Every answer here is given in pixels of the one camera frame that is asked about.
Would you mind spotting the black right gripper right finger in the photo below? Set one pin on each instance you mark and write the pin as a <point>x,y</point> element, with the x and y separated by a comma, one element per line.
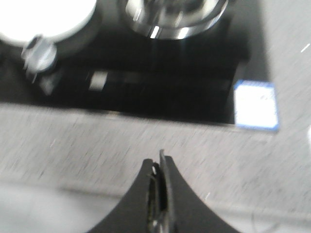
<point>185,212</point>

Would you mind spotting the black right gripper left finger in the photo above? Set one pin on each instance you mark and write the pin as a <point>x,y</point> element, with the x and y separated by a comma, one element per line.
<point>138,208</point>

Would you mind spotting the white round plate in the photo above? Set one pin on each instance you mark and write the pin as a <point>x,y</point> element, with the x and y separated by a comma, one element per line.
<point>21,20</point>

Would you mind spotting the blue white label sticker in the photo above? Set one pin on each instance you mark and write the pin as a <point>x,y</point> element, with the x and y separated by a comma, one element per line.
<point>255,105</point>

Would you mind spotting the black glass stove top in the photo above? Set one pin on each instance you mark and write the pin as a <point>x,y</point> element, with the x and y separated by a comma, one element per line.
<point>108,67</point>

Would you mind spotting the silver right stove knob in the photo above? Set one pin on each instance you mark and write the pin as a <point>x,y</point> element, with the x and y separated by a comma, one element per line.
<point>39,55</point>

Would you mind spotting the right black gas burner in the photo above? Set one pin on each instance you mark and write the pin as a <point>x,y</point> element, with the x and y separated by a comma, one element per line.
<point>171,19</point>

